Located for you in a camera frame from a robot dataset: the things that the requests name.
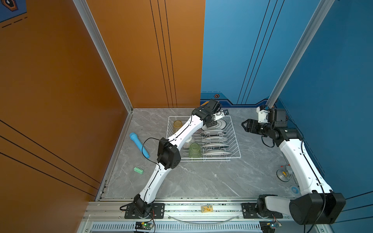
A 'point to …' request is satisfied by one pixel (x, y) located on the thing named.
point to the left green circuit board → (144, 225)
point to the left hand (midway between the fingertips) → (212, 115)
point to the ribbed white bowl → (187, 144)
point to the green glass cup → (194, 151)
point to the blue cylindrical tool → (134, 137)
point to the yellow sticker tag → (205, 208)
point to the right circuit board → (269, 226)
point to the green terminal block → (137, 170)
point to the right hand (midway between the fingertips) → (247, 124)
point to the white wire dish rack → (228, 132)
